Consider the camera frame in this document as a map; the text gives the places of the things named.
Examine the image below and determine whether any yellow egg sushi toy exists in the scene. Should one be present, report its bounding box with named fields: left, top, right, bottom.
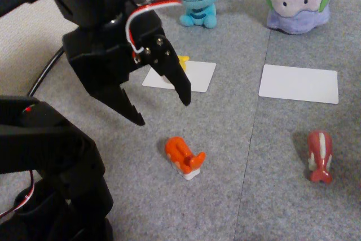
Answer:
left=178, top=54, right=190, bottom=71

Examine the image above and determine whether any orange shrimp sushi toy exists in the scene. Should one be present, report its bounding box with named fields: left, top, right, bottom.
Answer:
left=164, top=136, right=207, bottom=181

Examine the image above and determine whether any purple Goomy plush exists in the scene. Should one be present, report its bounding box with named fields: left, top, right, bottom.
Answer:
left=261, top=0, right=339, bottom=36

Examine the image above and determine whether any red tuna sushi toy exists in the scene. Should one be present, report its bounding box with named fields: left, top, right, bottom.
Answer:
left=306, top=130, right=334, bottom=184

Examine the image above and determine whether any white card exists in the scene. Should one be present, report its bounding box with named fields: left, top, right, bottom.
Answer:
left=142, top=60, right=217, bottom=93
left=258, top=64, right=339, bottom=105

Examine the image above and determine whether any grey felt mat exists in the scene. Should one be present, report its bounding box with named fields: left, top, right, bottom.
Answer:
left=0, top=0, right=271, bottom=241
left=235, top=0, right=361, bottom=241

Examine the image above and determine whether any black camera cable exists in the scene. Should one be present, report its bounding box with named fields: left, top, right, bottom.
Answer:
left=27, top=47, right=64, bottom=98

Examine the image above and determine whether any red white gripper servo wire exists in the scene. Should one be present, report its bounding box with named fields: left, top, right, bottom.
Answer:
left=125, top=0, right=183, bottom=54

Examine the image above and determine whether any red white base servo wire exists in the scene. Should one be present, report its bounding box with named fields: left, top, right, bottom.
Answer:
left=0, top=169, right=36, bottom=219

